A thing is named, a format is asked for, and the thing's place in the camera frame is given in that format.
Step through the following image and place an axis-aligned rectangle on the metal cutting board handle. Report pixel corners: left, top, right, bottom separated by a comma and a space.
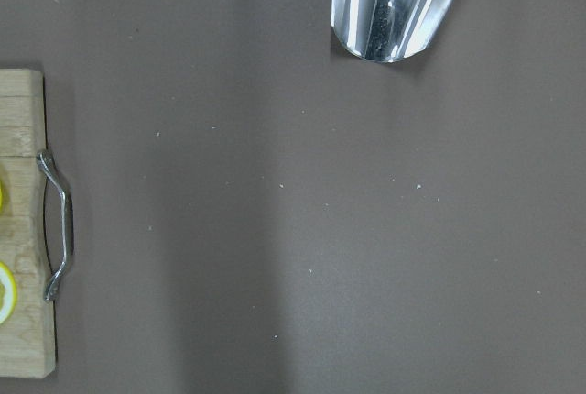
36, 149, 74, 301

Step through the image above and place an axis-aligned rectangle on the bamboo cutting board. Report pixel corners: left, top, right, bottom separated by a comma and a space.
1, 69, 56, 378

